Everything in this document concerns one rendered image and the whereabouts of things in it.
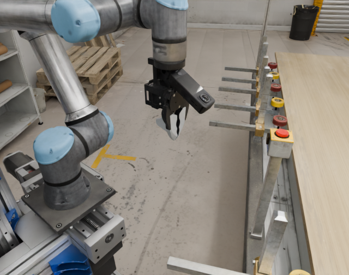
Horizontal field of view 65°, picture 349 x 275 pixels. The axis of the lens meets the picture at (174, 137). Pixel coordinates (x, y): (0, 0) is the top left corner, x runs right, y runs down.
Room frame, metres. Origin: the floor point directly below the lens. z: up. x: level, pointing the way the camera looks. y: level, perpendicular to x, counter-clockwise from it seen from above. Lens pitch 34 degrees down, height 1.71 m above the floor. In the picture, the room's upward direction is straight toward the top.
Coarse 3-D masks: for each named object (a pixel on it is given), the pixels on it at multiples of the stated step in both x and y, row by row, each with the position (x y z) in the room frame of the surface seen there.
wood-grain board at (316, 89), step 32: (288, 64) 2.37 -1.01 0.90; (320, 64) 2.37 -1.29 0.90; (288, 96) 1.72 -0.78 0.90; (320, 96) 1.72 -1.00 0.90; (288, 128) 1.31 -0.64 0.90; (320, 128) 1.30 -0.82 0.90; (320, 160) 1.02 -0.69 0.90; (320, 192) 0.81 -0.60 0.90; (320, 224) 0.65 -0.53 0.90; (320, 256) 0.52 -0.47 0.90
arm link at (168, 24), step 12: (144, 0) 0.60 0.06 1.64; (156, 0) 0.58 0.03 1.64; (168, 0) 0.57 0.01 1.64; (180, 0) 0.58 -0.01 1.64; (144, 12) 0.60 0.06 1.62; (156, 12) 0.58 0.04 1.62; (168, 12) 0.57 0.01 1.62; (180, 12) 0.58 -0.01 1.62; (144, 24) 0.61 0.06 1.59; (156, 24) 0.58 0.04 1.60; (168, 24) 0.57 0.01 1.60; (180, 24) 0.58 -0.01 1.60; (156, 36) 0.58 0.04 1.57; (168, 36) 0.57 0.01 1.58; (180, 36) 0.58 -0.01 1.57
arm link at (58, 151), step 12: (48, 132) 0.69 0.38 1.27; (60, 132) 0.69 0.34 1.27; (72, 132) 0.70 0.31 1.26; (36, 144) 0.64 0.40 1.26; (48, 144) 0.64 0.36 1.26; (60, 144) 0.64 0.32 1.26; (72, 144) 0.66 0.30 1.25; (84, 144) 0.69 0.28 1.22; (36, 156) 0.63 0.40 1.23; (48, 156) 0.61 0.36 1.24; (60, 156) 0.62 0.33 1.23; (72, 156) 0.65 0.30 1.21; (84, 156) 0.68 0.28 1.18; (48, 168) 0.61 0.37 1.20; (60, 168) 0.62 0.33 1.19; (72, 168) 0.64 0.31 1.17; (48, 180) 0.61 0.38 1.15; (60, 180) 0.61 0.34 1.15
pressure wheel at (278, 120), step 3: (273, 117) 1.42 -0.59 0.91; (276, 117) 1.42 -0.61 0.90; (279, 117) 1.41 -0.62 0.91; (282, 117) 1.42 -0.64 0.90; (285, 117) 1.42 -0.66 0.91; (273, 120) 1.40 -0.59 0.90; (276, 120) 1.38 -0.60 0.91; (279, 120) 1.38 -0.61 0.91; (282, 120) 1.39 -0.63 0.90; (285, 120) 1.38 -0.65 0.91; (273, 123) 1.40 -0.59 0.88; (276, 123) 1.38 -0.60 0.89; (279, 123) 1.37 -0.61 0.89; (282, 123) 1.37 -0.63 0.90; (285, 123) 1.37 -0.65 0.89; (279, 126) 1.37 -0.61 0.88; (282, 126) 1.37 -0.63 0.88
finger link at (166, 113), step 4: (168, 100) 0.58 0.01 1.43; (168, 104) 0.57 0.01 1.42; (164, 108) 0.56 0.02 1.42; (168, 108) 0.56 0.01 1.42; (164, 112) 0.56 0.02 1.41; (168, 112) 0.56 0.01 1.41; (172, 112) 0.58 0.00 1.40; (164, 116) 0.56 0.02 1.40; (168, 116) 0.56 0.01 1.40; (164, 120) 0.57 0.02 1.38; (168, 120) 0.56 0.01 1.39; (168, 124) 0.56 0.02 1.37; (168, 128) 0.57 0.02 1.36
